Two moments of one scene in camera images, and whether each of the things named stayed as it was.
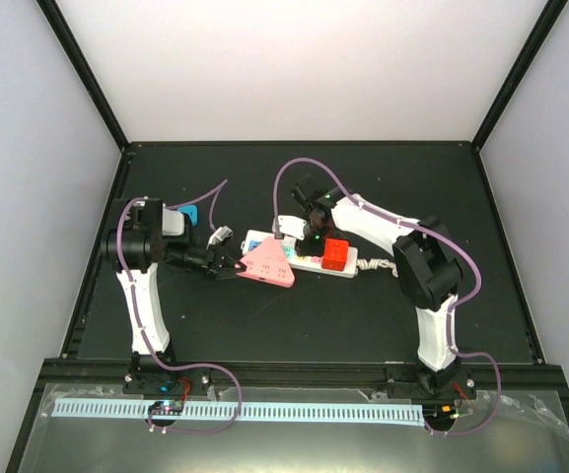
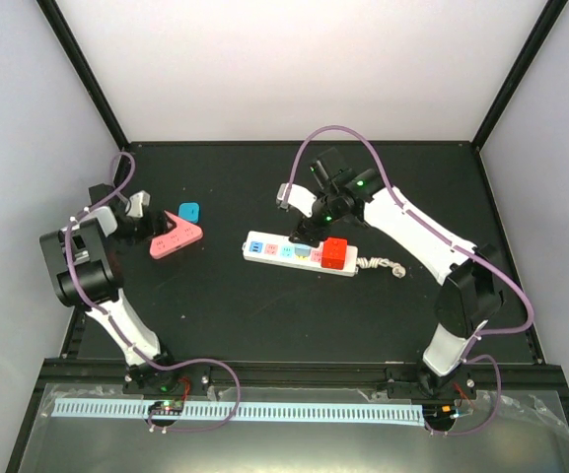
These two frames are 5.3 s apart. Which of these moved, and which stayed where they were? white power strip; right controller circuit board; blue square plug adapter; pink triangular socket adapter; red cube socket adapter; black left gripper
Moved: black left gripper; pink triangular socket adapter
Stayed: blue square plug adapter; right controller circuit board; red cube socket adapter; white power strip
